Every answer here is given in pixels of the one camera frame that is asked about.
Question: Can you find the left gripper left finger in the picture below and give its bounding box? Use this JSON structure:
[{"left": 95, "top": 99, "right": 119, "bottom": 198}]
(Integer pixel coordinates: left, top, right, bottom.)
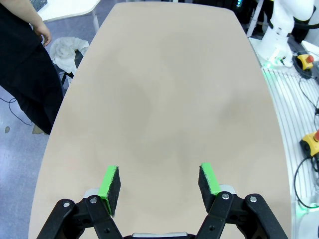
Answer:
[{"left": 36, "top": 165, "right": 123, "bottom": 239}]

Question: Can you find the white slotted base plate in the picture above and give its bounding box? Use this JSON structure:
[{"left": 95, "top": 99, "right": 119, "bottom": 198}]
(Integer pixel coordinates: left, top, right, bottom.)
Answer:
[{"left": 248, "top": 37, "right": 319, "bottom": 220}]

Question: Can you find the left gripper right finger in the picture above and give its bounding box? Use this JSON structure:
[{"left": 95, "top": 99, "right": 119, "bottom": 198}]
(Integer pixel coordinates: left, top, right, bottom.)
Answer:
[{"left": 196, "top": 162, "right": 288, "bottom": 239}]

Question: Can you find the thick black cable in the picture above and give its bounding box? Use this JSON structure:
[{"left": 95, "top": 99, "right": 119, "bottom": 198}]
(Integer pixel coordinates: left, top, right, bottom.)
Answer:
[{"left": 293, "top": 156, "right": 319, "bottom": 209}]

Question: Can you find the grey perforated basket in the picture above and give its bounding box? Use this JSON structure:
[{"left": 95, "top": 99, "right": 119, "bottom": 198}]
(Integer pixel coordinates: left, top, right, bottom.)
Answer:
[{"left": 29, "top": 0, "right": 48, "bottom": 12}]

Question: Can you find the black floor cable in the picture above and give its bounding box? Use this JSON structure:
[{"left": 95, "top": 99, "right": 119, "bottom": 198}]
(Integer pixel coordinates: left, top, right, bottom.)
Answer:
[{"left": 0, "top": 97, "right": 33, "bottom": 126}]

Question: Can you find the white side table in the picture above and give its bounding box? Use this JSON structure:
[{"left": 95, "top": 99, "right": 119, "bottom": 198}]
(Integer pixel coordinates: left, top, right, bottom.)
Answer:
[{"left": 37, "top": 0, "right": 102, "bottom": 33}]

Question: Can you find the person in black clothing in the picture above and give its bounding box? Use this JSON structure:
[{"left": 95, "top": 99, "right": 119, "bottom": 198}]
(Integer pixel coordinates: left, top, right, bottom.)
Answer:
[{"left": 0, "top": 0, "right": 64, "bottom": 135}]

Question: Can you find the person's left forearm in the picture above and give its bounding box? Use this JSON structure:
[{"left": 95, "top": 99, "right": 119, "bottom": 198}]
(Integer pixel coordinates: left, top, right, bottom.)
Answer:
[{"left": 3, "top": 0, "right": 42, "bottom": 28}]

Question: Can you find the person's left hand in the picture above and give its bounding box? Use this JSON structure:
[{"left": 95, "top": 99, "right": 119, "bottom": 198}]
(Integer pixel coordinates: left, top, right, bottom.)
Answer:
[{"left": 33, "top": 16, "right": 53, "bottom": 48}]

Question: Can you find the yellow emergency stop button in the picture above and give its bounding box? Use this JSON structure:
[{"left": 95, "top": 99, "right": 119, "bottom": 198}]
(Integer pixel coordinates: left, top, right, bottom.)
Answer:
[
  {"left": 296, "top": 53, "right": 315, "bottom": 71},
  {"left": 299, "top": 130, "right": 319, "bottom": 158}
]

